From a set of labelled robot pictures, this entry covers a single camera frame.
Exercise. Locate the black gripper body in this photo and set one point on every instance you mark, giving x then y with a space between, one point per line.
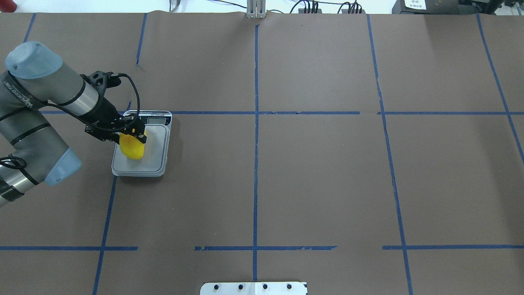
104 112

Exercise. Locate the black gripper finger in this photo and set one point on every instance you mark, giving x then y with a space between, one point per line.
136 129

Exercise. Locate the yellow mango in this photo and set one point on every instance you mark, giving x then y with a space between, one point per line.
131 147

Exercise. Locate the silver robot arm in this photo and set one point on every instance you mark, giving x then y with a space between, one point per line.
35 78

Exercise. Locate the digital kitchen scale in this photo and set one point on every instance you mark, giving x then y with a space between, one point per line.
157 129

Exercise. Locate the red bottle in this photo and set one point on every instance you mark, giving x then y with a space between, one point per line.
8 6

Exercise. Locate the far orange adapter board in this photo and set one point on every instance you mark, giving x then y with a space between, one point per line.
310 7

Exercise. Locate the black computer box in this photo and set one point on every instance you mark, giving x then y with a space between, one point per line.
433 7

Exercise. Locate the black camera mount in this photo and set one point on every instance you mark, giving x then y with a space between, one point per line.
102 80

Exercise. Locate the aluminium frame post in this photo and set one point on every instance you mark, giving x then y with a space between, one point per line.
256 9

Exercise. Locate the white pedestal column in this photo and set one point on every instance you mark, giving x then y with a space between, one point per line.
255 288

